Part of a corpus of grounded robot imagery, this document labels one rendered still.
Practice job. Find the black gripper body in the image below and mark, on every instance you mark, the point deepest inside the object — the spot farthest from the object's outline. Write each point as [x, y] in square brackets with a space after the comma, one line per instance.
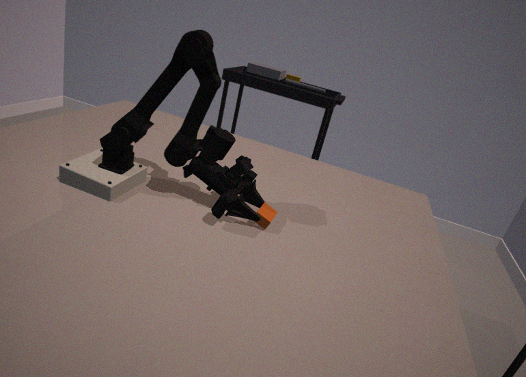
[228, 195]

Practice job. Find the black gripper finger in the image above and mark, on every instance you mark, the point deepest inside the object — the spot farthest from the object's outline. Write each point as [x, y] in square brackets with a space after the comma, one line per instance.
[242, 210]
[252, 196]

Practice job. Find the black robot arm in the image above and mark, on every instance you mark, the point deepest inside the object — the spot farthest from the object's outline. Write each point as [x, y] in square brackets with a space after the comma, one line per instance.
[195, 50]

